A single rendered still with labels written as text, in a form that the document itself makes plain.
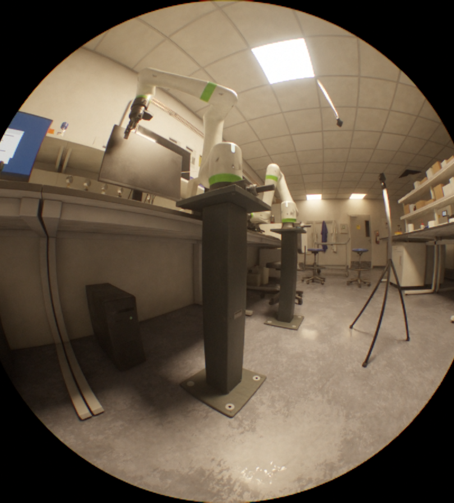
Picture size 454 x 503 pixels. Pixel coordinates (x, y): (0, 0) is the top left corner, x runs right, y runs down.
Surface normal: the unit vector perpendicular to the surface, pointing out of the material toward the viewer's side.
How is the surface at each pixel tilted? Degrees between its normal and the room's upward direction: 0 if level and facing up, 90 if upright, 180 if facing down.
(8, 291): 90
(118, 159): 86
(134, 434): 0
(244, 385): 0
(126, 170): 86
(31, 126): 86
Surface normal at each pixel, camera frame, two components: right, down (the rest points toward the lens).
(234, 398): 0.00, -1.00
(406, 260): -0.50, 0.00
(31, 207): 0.86, 0.01
